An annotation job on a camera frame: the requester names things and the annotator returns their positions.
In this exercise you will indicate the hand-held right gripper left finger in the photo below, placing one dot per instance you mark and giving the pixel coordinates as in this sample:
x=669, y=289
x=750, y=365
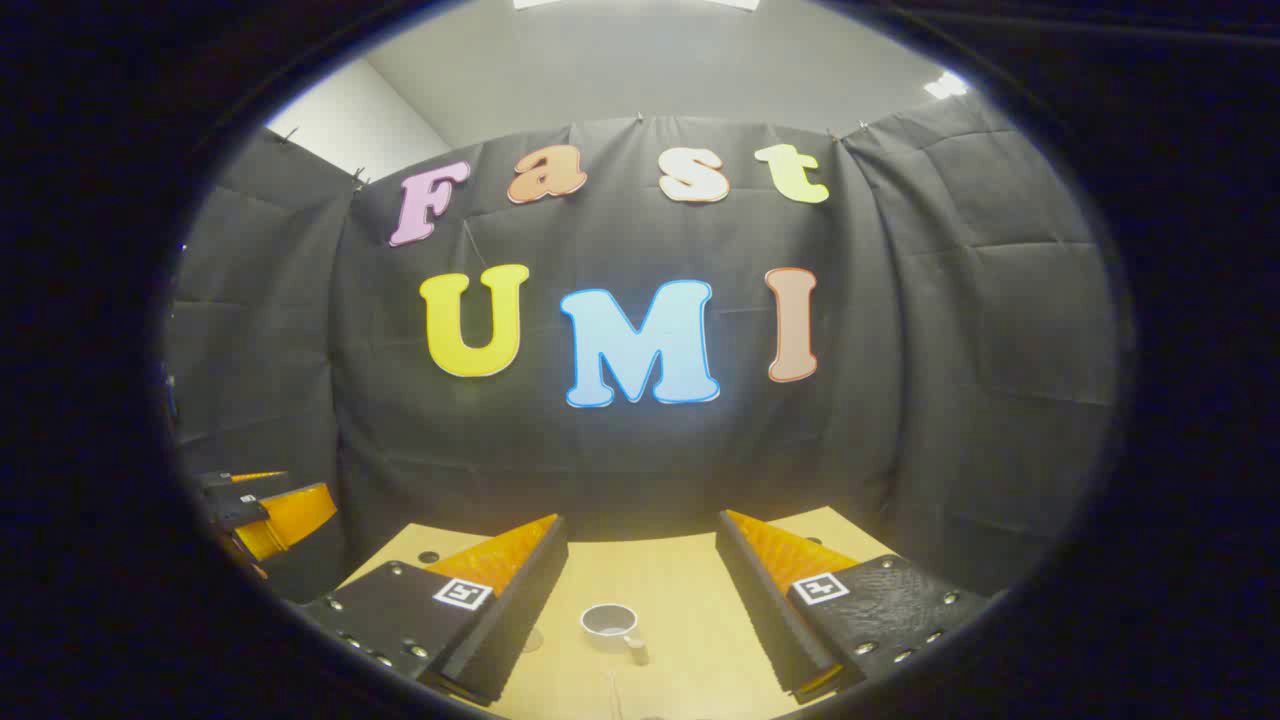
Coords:
x=520, y=610

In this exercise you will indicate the wooden desktop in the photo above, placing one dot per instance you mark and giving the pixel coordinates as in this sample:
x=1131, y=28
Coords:
x=650, y=580

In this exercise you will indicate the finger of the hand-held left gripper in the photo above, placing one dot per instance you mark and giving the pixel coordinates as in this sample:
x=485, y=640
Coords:
x=300, y=515
x=250, y=484

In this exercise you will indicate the ceiling light panel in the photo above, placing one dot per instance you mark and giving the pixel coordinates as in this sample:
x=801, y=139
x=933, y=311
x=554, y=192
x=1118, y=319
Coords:
x=945, y=85

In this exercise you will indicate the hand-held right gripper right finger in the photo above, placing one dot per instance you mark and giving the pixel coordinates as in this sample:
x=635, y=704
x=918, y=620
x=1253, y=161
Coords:
x=765, y=610

